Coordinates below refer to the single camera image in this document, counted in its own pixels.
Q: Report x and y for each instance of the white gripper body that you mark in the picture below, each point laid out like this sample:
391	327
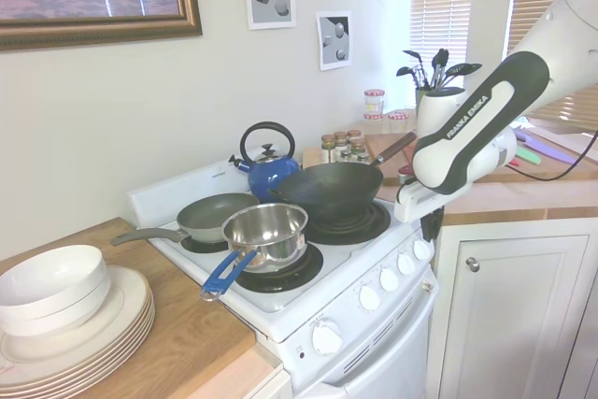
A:
416	205

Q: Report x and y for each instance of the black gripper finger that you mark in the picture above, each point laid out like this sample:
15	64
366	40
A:
426	228
438	221

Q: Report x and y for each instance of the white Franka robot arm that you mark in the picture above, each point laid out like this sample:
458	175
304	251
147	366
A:
495	114

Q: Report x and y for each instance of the white electric stove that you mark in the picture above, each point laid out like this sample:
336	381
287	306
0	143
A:
345	268

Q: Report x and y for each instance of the pink round object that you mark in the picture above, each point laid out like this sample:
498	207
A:
405	170

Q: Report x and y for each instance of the silver cabinet knob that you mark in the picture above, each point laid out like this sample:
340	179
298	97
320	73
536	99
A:
473	264

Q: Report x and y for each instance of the black coil burner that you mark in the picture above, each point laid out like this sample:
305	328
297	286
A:
201	246
289	277
355	228

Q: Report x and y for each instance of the glass spice jar copper lid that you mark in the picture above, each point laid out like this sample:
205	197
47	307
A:
354	135
341	142
358	151
328	149

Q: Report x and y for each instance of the jar red checkered lid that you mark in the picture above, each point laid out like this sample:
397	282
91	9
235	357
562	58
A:
374	101
398	122
374	123

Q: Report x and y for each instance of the red knife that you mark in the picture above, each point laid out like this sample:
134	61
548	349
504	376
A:
514	162

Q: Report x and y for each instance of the pale green utensil holder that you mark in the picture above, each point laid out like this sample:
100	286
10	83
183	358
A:
424	96

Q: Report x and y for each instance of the green knife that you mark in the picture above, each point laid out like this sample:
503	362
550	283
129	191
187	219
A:
528	155

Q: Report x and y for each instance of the cream door cabinet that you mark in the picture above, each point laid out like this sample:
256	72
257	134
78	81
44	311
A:
514	315

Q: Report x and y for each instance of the white oven door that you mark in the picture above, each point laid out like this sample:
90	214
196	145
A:
397	347

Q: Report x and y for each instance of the wooden cutting board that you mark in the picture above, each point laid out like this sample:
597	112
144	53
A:
551	170

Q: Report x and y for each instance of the purple knife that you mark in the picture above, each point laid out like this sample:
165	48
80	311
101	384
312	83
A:
556	146

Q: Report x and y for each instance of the black kitchen utensil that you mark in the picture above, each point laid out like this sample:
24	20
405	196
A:
440	67
413	65
462	71

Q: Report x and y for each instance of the white oven temperature knob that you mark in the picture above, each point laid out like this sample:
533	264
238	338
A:
327	337

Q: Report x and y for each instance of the grey still life print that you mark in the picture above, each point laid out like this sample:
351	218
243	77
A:
335	39

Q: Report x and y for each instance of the grey frying pan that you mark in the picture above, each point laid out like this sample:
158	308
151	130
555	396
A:
210	219

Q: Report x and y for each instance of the cream dinner plate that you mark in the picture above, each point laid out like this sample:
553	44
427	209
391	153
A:
93	365
93	378
93	370
93	374
93	360
117	315

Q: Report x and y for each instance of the white bowl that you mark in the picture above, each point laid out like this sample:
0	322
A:
70	317
46	273

